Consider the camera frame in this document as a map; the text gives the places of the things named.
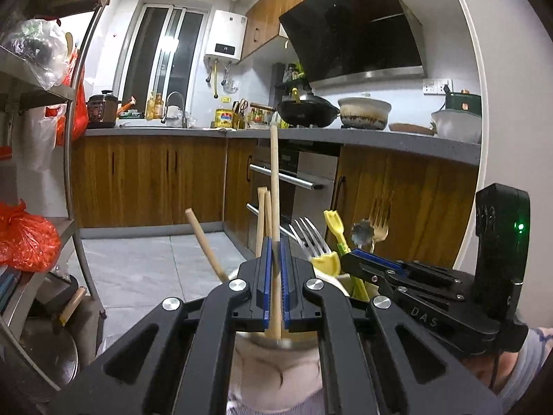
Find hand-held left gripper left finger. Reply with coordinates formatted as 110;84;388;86
47;237;274;415

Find long wooden base cabinet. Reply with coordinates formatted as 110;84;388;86
71;135;226;228

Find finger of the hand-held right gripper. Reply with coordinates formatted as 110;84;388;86
340;248;466;285
366;277;471;305

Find black wok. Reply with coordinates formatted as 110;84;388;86
276;95;340;128

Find narrow wooden base cabinet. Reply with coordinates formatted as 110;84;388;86
224;137;257;249

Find silver scalloped spoon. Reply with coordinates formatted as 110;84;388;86
350;220;375;252

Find yellow plastic spoon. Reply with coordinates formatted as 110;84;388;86
310;253;344;276

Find black spice rack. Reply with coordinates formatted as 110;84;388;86
272;61;312;102

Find wooden handled pan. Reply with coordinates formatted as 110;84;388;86
43;270;89;327

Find wide wooden base cabinet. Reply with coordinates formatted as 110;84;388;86
332;146;481;269

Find round wooden lid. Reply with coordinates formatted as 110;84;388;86
389;123;437;136

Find white plastic bag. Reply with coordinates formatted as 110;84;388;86
19;104;65;174

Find yellow green plastic utensil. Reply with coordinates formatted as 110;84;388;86
323;210;370;302

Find white wall water heater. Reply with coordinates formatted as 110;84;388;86
203;9;248;65

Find black range hood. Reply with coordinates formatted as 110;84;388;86
279;0;428;89

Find row of condiment jars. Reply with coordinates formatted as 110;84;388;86
250;103;277;126

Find person's right forearm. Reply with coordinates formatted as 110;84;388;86
458;326;546;398

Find gold metal fork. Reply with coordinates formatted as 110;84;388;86
367;199;392;252

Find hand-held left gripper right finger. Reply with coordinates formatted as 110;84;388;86
280;237;504;415

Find white clay casserole pot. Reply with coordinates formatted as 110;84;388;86
337;94;392;130

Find metal storage rack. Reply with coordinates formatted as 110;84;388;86
0;0;114;398

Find white wall outlet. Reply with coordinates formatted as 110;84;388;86
422;79;453;95

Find silver metal fork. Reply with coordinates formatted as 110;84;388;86
289;217;333;264

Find chrome kitchen faucet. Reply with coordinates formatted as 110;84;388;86
161;92;188;129

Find built-in steel oven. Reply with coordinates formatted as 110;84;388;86
246;140;340;256

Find black cable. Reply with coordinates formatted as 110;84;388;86
488;350;502;392

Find metal pot lid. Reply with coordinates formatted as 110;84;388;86
13;315;81;392

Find crumpled red plastic bag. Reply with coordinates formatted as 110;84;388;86
0;201;62;272

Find cream ceramic double utensil holder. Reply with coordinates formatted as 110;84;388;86
225;264;372;413

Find wooden chopstick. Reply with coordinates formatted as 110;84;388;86
264;189;274;238
256;187;266;258
269;125;287;341
185;208;229;282

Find clear plastic bag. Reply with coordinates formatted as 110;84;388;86
0;18;70;91

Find knife block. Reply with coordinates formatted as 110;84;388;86
231;99;250;130

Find white bowl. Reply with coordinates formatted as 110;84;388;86
431;109;482;143

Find wooden upper cabinets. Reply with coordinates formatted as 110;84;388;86
240;0;446;61

